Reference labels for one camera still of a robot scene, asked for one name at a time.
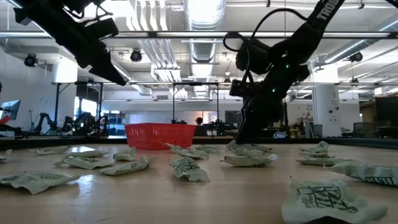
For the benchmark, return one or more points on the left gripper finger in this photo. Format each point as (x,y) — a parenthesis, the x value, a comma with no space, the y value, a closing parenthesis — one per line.
(109,70)

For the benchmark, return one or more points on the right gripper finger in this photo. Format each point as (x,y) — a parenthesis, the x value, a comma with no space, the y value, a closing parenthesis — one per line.
(252,124)

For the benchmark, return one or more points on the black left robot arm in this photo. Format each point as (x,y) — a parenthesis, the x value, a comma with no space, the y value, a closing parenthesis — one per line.
(40,18)

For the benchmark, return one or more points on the black background robot arm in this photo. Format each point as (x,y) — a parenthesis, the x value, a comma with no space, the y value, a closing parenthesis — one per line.
(45,119)

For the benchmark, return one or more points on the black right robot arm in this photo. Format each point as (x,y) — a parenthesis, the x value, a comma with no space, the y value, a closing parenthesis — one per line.
(295,40)

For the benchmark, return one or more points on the dark chalkboard panel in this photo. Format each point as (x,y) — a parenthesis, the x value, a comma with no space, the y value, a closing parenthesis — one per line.
(233,118)

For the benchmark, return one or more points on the white blue bag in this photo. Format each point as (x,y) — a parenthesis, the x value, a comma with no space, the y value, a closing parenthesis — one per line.
(280,135)

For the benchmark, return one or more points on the black ceiling spotlight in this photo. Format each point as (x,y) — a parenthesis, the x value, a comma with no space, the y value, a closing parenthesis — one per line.
(30,60)
(356,57)
(136,56)

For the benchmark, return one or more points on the person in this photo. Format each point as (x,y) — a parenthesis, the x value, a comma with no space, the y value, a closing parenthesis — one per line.
(199,121)

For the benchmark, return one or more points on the hanging fluorescent light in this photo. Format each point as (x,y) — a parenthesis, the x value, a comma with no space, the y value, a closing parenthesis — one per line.
(166,74)

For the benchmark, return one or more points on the grey mesh bin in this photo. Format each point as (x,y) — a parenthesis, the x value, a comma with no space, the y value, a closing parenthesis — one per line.
(317,130)

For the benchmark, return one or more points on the red plastic basket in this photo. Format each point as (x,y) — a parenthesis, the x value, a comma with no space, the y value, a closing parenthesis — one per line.
(160,137)

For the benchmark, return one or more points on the tilted computer monitor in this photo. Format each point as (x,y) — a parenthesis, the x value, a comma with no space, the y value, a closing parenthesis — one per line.
(11,109)

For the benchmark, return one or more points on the black cabinet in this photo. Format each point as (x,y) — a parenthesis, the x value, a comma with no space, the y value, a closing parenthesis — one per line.
(387,115)

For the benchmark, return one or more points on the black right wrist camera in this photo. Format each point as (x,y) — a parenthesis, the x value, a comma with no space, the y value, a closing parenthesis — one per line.
(242,88)

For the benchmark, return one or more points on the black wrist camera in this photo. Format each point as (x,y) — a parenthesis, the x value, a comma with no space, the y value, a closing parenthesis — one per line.
(105,29)
(242,88)

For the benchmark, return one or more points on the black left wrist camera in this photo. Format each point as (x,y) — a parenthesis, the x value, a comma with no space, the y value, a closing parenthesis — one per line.
(105,29)

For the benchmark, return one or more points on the black background rig frame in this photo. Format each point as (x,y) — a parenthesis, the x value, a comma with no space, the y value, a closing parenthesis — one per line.
(196,83)
(57,102)

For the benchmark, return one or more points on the silver ceiling air duct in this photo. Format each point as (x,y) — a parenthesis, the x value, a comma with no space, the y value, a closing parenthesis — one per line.
(203,18)

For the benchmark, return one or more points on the black metal table frame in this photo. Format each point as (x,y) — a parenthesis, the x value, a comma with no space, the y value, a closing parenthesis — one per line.
(357,143)

